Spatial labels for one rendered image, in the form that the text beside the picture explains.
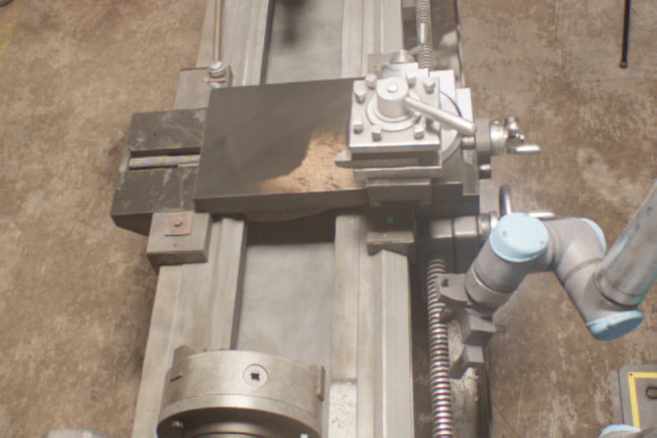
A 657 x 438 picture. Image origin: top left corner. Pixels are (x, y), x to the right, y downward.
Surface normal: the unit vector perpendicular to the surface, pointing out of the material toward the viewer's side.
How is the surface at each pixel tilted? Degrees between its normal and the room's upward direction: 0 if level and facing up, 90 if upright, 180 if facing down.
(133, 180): 0
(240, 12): 0
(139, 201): 0
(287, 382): 43
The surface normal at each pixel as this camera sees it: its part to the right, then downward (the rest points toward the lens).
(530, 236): 0.17, -0.68
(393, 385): 0.45, -0.52
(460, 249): -0.04, 0.80
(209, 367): -0.33, -0.58
